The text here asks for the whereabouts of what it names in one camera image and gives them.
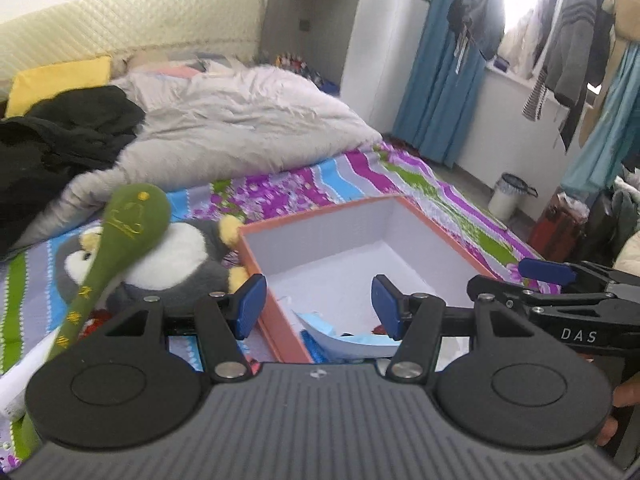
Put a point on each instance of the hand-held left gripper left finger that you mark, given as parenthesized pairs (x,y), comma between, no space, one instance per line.
(250,306)

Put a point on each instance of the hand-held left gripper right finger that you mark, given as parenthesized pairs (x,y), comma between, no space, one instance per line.
(384,310)

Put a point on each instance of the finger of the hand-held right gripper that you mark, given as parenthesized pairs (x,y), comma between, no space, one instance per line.
(547,271)
(500,292)

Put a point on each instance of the blue face mask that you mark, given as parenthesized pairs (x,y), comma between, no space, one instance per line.
(350,346)

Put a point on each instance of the orange cardboard box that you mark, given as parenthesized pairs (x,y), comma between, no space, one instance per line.
(350,240)

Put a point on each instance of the person's right hand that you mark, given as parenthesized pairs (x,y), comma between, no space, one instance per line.
(627,394)

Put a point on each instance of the red patterned packet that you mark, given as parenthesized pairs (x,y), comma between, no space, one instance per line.
(378,330)

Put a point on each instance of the red bag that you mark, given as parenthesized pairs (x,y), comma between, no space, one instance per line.
(555,230)

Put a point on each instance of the blue printed plastic bag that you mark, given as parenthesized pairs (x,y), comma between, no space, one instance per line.
(312,349)

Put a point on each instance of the grey penguin plush toy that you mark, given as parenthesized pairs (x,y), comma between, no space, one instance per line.
(185,255)

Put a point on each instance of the white trash bin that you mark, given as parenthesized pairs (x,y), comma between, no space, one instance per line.
(505,200)

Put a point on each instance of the colourful printed bedsheet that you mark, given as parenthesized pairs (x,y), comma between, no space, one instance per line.
(350,175)

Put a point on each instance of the green plush club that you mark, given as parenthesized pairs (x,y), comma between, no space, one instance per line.
(135,220)

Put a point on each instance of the teal hanging cloth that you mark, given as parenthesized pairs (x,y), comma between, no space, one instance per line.
(605,130)

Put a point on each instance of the grey quilt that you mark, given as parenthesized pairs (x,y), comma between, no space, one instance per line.
(225,120)

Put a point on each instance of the blue curtain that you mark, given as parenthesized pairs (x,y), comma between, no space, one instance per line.
(435,85)

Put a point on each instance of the grey striped sweater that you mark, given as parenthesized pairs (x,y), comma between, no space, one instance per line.
(570,45)

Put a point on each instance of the black clothing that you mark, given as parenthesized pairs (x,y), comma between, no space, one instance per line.
(50,150)

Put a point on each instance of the white wardrobe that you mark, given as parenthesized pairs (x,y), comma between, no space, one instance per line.
(385,50)

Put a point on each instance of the dark denim jacket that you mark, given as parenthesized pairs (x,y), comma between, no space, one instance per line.
(480,5)

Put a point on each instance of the yellow pillow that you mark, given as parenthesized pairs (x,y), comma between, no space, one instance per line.
(55,80)

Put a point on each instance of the cream quilted headboard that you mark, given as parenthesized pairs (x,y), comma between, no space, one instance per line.
(125,20)

